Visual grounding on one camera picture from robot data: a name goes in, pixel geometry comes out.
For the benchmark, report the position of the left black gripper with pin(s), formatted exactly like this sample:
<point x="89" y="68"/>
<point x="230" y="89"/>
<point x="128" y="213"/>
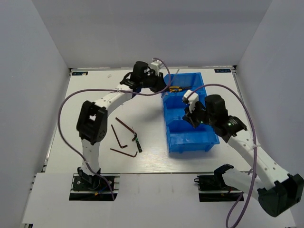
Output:
<point x="160" y="82"/>

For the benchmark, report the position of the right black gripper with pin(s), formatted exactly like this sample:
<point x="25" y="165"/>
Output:
<point x="190" y="117"/>

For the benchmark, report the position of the yellow pliers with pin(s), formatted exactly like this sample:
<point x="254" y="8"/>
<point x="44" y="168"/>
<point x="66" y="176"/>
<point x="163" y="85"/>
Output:
<point x="175" y="89"/>
<point x="186" y="88"/>

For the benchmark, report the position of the green black small screwdriver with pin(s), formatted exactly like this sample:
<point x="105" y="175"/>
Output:
<point x="135" y="139"/>

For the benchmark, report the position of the brown hex key long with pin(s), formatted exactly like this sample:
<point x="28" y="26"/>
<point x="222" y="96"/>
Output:
<point x="123" y="153"/>

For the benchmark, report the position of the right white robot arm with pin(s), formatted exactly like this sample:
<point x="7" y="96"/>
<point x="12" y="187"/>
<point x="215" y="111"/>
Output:
<point x="272" y="186"/>

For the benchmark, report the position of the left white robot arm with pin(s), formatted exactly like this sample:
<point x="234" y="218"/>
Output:
<point x="93" y="118"/>

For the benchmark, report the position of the blue plastic bin near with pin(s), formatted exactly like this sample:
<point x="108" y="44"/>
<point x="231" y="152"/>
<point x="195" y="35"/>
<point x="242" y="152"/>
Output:
<point x="182" y="137"/>

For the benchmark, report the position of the blue plastic bin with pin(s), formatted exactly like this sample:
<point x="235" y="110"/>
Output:
<point x="174" y="100"/>
<point x="182" y="137"/>

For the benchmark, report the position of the blue plastic bin far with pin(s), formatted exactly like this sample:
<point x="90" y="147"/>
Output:
<point x="174" y="100"/>

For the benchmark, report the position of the right corner label sticker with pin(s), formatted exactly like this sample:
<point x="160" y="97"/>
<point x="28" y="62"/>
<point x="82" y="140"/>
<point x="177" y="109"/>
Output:
<point x="222" y="70"/>

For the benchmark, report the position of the corner label sticker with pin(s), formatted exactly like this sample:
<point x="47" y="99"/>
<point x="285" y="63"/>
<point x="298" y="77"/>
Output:
<point x="222" y="70"/>
<point x="81" y="73"/>

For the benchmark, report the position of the brown hex key under pliers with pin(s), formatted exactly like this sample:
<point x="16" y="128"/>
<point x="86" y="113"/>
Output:
<point x="125" y="125"/>

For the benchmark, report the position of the left corner label sticker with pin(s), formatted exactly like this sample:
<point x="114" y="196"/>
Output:
<point x="81" y="73"/>

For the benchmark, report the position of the brown hex key short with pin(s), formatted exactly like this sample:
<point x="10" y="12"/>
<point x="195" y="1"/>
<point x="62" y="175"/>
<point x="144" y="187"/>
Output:
<point x="118" y="141"/>

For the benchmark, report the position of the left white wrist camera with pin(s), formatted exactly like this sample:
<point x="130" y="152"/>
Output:
<point x="156" y="66"/>

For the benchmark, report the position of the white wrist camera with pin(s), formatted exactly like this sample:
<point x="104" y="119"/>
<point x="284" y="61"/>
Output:
<point x="156" y="66"/>
<point x="190" y="98"/>

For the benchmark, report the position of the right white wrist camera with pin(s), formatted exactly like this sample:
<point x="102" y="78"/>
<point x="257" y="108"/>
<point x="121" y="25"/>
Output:
<point x="190" y="98"/>

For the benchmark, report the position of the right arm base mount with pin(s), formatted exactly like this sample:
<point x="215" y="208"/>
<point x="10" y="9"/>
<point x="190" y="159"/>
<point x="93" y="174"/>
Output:
<point x="213" y="189"/>

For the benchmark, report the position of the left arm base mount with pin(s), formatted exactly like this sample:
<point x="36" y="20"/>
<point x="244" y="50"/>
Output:
<point x="93" y="188"/>

